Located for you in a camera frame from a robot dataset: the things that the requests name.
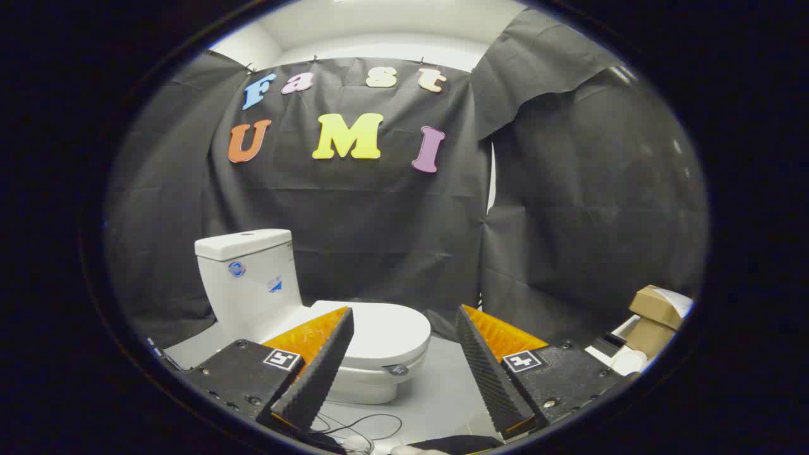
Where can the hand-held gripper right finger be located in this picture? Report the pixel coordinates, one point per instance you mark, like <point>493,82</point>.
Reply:
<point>490,379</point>

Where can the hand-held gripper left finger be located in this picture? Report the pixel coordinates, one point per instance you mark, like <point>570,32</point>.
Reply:
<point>316,379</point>

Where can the white toilet lid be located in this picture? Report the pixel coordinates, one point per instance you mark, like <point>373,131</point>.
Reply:
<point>385,330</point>

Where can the white ceramic toilet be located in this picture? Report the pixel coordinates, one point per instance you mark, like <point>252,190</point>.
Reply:
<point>253,287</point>

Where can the white box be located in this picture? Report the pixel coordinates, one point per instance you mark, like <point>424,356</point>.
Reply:
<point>626,363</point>

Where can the brown cardboard box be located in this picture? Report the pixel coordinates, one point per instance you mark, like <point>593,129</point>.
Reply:
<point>648,338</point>
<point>654,306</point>

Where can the black backdrop cloth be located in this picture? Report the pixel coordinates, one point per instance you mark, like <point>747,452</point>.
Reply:
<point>379,221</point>

